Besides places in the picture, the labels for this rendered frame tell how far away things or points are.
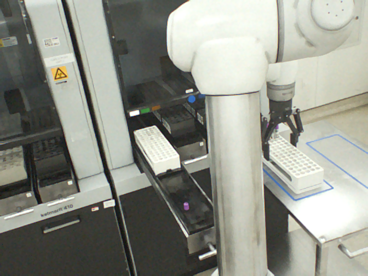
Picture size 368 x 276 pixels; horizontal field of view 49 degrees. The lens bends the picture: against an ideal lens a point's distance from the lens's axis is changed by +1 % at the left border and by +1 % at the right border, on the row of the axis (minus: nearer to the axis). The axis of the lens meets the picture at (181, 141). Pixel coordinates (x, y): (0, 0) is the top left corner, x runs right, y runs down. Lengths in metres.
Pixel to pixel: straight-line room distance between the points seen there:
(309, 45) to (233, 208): 0.32
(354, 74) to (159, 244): 2.47
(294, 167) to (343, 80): 2.40
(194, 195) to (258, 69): 0.75
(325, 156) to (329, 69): 2.09
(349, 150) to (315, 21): 0.96
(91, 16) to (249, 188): 0.95
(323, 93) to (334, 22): 2.95
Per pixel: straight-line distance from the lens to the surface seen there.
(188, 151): 1.68
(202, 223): 1.24
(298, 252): 1.92
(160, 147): 1.56
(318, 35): 0.69
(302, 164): 1.37
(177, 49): 0.71
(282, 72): 1.28
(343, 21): 0.69
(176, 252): 1.97
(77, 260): 1.84
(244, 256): 0.80
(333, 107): 3.76
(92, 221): 1.73
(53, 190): 1.62
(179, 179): 1.47
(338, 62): 3.61
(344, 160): 1.53
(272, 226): 2.17
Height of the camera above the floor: 1.63
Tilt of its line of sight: 29 degrees down
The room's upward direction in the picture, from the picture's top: 7 degrees counter-clockwise
